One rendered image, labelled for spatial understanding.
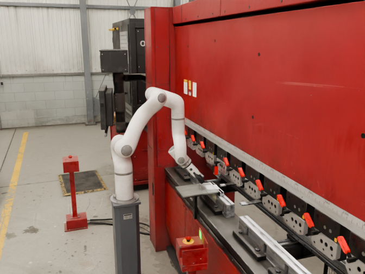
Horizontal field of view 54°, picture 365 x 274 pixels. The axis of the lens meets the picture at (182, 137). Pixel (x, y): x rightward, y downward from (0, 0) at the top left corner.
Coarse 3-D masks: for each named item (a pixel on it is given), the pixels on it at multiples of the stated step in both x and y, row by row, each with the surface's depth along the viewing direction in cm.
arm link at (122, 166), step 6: (114, 138) 233; (120, 138) 228; (114, 144) 227; (114, 156) 235; (114, 162) 233; (120, 162) 232; (126, 162) 232; (114, 168) 233; (120, 168) 229; (126, 168) 230; (132, 168) 234; (120, 174) 230; (126, 174) 230
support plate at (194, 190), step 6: (180, 186) 260; (186, 186) 260; (192, 186) 260; (198, 186) 260; (180, 192) 250; (186, 192) 250; (192, 192) 250; (198, 192) 250; (204, 192) 250; (210, 192) 250; (216, 192) 252
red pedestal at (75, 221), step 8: (64, 160) 382; (72, 160) 382; (64, 168) 378; (72, 168) 380; (72, 176) 390; (72, 184) 392; (72, 192) 394; (72, 200) 397; (72, 208) 399; (72, 216) 403; (80, 216) 404; (64, 224) 410; (72, 224) 397; (80, 224) 400
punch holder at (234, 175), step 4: (232, 156) 220; (232, 160) 221; (236, 160) 216; (240, 160) 211; (232, 164) 221; (236, 164) 216; (240, 164) 212; (244, 164) 211; (232, 168) 222; (236, 168) 217; (244, 168) 212; (232, 172) 222; (236, 172) 217; (244, 172) 212; (232, 176) 222; (236, 176) 217; (240, 176) 212; (232, 180) 223; (236, 180) 218; (240, 180) 213; (236, 184) 218; (240, 184) 213
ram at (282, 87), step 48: (192, 48) 272; (240, 48) 201; (288, 48) 159; (336, 48) 131; (192, 96) 281; (240, 96) 205; (288, 96) 161; (336, 96) 133; (240, 144) 210; (288, 144) 164; (336, 144) 135; (336, 192) 137
